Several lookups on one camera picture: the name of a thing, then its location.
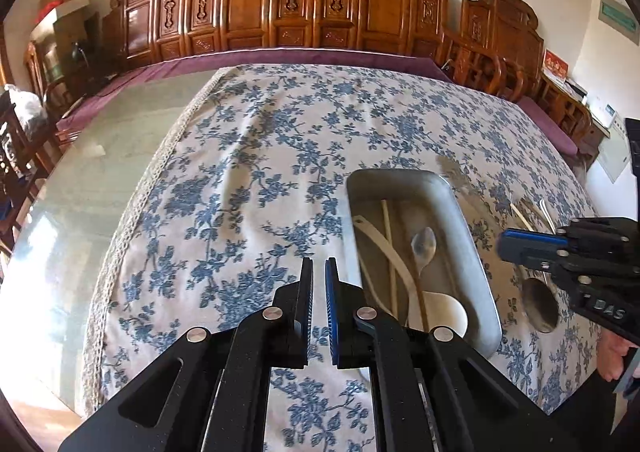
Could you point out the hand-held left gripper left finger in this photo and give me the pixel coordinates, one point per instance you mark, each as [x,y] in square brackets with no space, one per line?
[306,297]

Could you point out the wooden side table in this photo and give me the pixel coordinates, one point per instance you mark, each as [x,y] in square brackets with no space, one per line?
[592,122]

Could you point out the white plastic bag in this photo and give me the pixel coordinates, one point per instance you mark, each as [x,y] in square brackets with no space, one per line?
[22,110]

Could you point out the carved wooden chair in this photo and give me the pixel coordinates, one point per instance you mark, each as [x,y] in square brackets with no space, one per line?
[17,167]

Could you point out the white box with red items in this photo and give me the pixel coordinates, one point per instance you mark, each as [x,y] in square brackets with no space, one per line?
[57,12]

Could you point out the red gift box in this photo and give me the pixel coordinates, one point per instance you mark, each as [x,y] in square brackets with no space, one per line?
[556,65]

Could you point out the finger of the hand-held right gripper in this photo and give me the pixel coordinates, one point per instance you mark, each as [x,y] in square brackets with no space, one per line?
[530,256]
[535,238]

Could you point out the white electrical panel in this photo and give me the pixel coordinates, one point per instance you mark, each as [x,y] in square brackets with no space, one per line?
[614,160]

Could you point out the wooden spoon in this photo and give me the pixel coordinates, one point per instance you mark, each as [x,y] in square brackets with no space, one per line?
[540,304]

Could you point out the small metal spoon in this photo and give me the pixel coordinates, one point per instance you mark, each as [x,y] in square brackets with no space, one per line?
[423,244]

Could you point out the rectangular metal tin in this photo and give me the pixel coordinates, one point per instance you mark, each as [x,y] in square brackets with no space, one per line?
[472,252]

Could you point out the wooden chopstick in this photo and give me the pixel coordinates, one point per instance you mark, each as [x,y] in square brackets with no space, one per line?
[389,242]
[520,218]

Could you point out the cream plastic spoon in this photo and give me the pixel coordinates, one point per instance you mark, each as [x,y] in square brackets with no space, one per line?
[395,257]

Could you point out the purple armchair cushion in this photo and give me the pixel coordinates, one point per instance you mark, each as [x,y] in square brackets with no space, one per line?
[550,125]

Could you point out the black desk lamp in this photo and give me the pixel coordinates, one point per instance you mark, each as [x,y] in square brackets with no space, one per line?
[80,60]

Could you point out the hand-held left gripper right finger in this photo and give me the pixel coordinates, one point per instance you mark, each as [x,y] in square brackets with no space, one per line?
[332,312]

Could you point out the carved wooden armchair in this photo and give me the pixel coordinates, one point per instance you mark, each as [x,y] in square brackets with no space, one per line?
[500,27]

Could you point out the person's right hand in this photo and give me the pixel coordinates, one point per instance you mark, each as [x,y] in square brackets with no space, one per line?
[612,357]

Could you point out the white plastic spoon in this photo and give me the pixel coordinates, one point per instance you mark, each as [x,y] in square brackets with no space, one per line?
[445,314]

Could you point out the metal fork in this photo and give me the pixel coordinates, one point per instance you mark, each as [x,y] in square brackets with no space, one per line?
[546,214]

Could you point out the blue floral tablecloth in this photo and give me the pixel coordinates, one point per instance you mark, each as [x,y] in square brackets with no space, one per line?
[250,157]

